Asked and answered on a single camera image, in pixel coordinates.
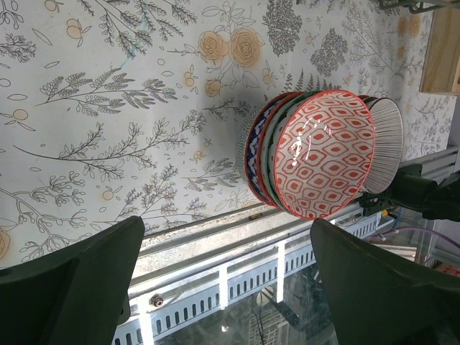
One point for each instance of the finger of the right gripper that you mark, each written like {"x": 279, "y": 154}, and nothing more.
{"x": 434, "y": 201}

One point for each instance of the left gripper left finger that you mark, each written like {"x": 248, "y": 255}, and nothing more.
{"x": 75, "y": 295}

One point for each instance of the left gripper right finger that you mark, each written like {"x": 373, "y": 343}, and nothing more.
{"x": 377, "y": 297}

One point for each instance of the red diamond pattern bowl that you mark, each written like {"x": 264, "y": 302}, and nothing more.
{"x": 323, "y": 154}

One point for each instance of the left stack lower bowls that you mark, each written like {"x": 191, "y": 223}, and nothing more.
{"x": 252, "y": 143}

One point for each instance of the purple striped bowl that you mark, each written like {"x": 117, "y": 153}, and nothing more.
{"x": 388, "y": 145}

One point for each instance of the aluminium rail frame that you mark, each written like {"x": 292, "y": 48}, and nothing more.
{"x": 246, "y": 277}

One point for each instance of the wooden tray frame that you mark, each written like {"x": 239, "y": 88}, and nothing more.
{"x": 441, "y": 67}

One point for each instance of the grey wire dish rack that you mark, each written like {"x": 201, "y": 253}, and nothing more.
{"x": 418, "y": 6}

